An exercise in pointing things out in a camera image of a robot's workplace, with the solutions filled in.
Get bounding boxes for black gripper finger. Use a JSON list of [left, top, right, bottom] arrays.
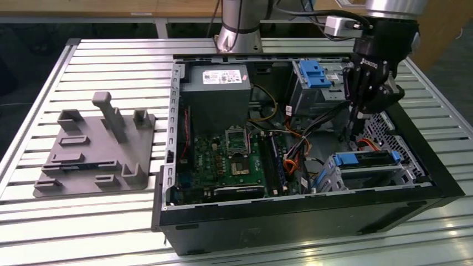
[[358, 72, 406, 119], [341, 67, 374, 142]]

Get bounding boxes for black data wire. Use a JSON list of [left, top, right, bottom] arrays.
[[301, 101, 355, 136]]

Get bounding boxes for orange red disk power wire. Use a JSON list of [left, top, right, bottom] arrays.
[[357, 139, 382, 152]]

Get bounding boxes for black disk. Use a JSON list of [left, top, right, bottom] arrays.
[[331, 149, 402, 168]]

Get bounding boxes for silver disk bay cage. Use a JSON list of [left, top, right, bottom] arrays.
[[313, 152, 423, 193]]

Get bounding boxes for black RAM slot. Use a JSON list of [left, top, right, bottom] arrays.
[[258, 132, 281, 196], [267, 132, 293, 193]]

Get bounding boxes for silver optical drive cage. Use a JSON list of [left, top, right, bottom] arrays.
[[289, 59, 373, 119]]

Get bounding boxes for blue plastic drive latch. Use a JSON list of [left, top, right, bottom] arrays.
[[299, 60, 333, 89]]

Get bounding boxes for brown wooden cabinet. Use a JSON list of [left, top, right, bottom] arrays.
[[406, 0, 473, 73]]

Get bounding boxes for grey power supply unit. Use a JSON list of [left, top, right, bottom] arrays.
[[179, 63, 253, 139]]

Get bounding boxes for CPU socket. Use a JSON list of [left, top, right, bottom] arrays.
[[229, 155, 253, 176]]

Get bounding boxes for black Nvidia graphics card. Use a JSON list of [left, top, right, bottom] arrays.
[[210, 184, 266, 202]]

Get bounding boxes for green motherboard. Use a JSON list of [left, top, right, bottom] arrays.
[[174, 121, 307, 206]]

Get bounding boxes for black PC case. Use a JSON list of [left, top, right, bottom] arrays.
[[150, 53, 464, 257]]

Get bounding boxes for grey parts rack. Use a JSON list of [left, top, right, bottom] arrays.
[[31, 91, 158, 199]]

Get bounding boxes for green RAM stick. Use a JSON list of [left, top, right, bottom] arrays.
[[58, 165, 102, 171]]

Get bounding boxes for wooden desk board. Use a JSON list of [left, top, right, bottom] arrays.
[[0, 0, 366, 18]]

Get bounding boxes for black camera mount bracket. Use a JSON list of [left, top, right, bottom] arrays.
[[341, 17, 374, 30]]

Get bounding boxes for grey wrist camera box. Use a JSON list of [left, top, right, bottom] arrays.
[[325, 15, 365, 37]]

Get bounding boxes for yellow black power wires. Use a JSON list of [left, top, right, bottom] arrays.
[[246, 85, 278, 122]]

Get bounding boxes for black white wire bundle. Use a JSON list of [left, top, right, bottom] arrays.
[[250, 126, 307, 139]]

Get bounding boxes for orange red wire bundle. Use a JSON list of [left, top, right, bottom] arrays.
[[282, 135, 314, 178]]

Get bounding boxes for blue plastic bay rail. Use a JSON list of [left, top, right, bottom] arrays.
[[314, 165, 333, 192]]

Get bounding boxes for metal socket cover frame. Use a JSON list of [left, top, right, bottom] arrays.
[[225, 126, 251, 156]]

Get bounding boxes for white metal table frame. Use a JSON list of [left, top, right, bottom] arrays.
[[0, 16, 333, 39]]

